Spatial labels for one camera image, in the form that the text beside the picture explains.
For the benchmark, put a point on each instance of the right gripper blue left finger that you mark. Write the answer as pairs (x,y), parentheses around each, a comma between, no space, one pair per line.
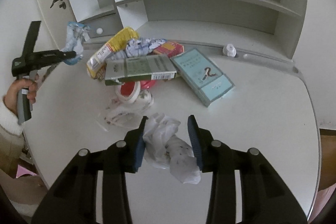
(135,147)

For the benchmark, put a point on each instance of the red white tape roll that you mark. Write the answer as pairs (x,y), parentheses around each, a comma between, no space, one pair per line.
(128,92)

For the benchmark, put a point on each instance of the black door lock knob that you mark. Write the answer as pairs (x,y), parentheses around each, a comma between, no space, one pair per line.
(63,5)

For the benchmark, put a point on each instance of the white drawer knob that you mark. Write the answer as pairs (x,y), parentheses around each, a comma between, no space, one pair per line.
(99,31)

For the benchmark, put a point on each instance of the white fleece sleeve forearm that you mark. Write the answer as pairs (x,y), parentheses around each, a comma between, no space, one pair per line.
(12,141)

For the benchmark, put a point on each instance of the red yellow small box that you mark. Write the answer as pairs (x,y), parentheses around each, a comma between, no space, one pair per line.
(170,49)

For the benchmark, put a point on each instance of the crumpled blue white bag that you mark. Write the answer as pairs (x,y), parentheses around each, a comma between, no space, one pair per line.
(136,48)

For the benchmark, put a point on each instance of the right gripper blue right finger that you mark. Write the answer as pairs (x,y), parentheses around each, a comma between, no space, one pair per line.
(201,140)

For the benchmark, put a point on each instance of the person's left hand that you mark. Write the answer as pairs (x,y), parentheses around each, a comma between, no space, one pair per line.
(10,99)

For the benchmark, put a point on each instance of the white tissue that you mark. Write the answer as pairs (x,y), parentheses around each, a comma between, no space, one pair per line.
(164,150)

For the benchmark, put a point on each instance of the red plastic wrapper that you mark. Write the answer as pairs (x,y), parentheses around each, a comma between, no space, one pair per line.
(147,84)

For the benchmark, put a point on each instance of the blue white plastic wrapper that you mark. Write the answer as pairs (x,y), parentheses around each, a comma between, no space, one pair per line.
(76,35)

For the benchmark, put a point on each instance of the pink bed sheet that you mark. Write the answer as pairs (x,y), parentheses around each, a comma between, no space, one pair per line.
(23,171)

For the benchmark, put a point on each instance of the clear printed plastic wrapper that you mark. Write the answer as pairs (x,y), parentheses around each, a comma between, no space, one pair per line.
(123,115)

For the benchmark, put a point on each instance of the yellow snack bag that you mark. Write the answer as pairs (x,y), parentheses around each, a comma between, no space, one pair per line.
(113,45)

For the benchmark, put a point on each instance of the green grey carton box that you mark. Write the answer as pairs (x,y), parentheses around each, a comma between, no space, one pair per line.
(143,68)

